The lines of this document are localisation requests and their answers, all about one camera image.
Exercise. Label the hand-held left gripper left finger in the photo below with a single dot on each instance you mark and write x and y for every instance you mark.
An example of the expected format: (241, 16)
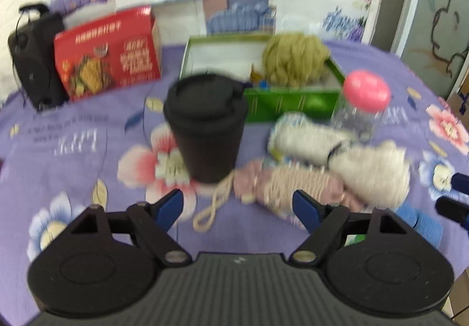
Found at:
(170, 207)

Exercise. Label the green packet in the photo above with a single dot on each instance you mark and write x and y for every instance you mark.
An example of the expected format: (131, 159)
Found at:
(353, 239)

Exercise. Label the green cardboard box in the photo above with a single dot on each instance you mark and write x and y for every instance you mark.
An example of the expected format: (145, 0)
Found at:
(293, 104)

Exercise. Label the red cracker box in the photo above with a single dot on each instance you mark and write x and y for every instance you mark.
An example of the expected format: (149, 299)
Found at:
(106, 58)

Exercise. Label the black speaker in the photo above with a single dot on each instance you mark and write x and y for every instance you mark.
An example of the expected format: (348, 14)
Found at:
(34, 66)

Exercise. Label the purple floral bedsheet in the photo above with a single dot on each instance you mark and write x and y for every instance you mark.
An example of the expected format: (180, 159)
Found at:
(110, 150)

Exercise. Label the black cup with lid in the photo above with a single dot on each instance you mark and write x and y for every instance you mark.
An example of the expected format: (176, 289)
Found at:
(205, 135)

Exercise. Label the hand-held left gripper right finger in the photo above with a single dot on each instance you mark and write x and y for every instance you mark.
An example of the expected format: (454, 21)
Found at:
(306, 209)

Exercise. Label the pink knitted bow item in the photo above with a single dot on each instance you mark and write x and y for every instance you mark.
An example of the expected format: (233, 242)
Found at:
(271, 179)

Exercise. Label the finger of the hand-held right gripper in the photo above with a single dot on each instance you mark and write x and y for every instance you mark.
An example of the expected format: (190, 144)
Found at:
(462, 181)
(452, 207)

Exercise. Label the olive green mesh bath loofah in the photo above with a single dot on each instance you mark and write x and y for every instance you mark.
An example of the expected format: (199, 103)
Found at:
(293, 58)

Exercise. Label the light blue towel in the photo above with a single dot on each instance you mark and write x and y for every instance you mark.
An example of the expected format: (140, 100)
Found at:
(421, 227)

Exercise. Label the clear jar with pink lid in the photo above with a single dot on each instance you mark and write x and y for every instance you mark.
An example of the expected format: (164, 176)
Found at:
(366, 90)

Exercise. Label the glass door with bear drawing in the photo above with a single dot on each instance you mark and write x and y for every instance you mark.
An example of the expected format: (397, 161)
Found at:
(439, 18)

